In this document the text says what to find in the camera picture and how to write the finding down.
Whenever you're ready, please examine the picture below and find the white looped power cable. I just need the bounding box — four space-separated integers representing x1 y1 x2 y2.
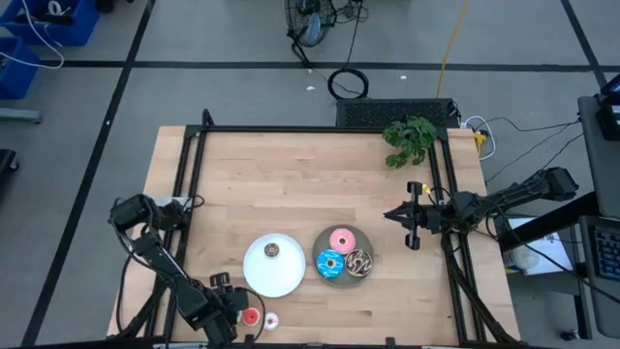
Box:
462 114 498 162

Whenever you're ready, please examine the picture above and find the grey desk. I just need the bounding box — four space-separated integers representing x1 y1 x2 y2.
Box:
575 94 620 219

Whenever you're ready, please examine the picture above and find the black aluminium table frame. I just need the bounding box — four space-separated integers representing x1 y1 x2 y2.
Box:
115 109 520 346

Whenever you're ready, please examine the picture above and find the yellow floor cable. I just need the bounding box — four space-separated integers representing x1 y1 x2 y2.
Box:
435 0 471 99

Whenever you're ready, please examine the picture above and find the large blue storage bin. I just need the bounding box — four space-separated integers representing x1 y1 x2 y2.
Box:
0 0 101 48

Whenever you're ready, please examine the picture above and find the large chocolate drizzled donut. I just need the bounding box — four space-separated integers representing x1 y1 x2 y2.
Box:
344 248 375 278

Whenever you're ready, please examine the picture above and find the black floor fan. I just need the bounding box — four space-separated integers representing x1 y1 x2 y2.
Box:
283 0 338 65

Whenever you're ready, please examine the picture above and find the black perforated computer case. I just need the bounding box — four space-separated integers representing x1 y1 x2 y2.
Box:
334 97 461 129

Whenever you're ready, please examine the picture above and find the black keyboard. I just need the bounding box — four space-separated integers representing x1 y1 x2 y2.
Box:
592 225 620 283

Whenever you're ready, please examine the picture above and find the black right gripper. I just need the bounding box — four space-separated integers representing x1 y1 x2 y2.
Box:
383 180 443 252

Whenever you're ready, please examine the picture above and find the green leafy plant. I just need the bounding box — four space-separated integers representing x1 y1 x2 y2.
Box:
382 114 438 170

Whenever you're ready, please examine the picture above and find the large pink frosted donut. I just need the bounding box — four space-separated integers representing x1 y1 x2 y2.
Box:
328 227 357 256

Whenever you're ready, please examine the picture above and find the thin black floor cable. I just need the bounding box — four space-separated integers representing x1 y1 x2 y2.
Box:
483 114 582 135

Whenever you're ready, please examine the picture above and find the grey metal bar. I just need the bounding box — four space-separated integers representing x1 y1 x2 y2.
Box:
0 109 43 125

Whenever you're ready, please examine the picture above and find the black monitor device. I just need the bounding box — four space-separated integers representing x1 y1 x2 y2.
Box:
595 72 620 142

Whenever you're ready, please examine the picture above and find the small blue storage bin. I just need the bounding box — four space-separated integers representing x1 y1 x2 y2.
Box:
0 37 41 101

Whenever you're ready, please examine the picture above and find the white round plate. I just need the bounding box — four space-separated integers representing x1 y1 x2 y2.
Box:
242 233 307 300

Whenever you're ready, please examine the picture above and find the large blue frosted donut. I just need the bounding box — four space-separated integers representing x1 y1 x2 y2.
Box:
316 249 347 280

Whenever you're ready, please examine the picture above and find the coiled black cable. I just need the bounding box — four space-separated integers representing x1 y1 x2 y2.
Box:
326 67 370 101

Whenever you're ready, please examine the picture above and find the grey round plate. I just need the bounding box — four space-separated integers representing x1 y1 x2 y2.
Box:
312 223 376 289

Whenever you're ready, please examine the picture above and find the white floor cable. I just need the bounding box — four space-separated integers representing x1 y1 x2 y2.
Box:
0 0 66 71

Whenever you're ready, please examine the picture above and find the small red donut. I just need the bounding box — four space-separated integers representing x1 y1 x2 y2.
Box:
241 307 263 328

